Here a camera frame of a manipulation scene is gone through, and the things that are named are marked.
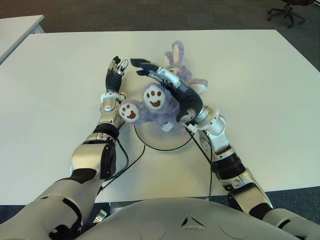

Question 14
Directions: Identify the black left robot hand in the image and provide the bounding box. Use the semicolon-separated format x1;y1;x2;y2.
104;55;130;93

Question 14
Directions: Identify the purple plush bunny doll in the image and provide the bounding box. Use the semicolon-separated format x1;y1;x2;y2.
118;39;209;133

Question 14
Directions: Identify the grey robot torso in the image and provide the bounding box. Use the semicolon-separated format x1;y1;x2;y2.
81;196;301;240

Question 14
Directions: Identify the black office chair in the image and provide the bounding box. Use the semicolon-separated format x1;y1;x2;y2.
266;0;315;29

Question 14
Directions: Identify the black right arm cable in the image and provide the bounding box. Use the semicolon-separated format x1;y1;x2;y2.
184;124;214;201

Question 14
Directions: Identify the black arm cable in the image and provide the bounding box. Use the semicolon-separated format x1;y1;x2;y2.
98;119;147;195
184;124;214;201

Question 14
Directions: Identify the white plate black rim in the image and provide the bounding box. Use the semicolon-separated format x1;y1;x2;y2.
133;123;195;152

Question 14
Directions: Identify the silver metal bracket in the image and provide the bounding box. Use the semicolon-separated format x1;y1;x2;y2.
94;209;109;223

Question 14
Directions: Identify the white neighbouring desk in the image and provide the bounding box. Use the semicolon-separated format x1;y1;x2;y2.
0;14;45;65

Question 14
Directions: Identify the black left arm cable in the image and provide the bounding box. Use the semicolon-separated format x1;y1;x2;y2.
98;119;147;195

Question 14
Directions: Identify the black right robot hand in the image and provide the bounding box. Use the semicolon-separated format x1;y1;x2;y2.
129;57;204;123

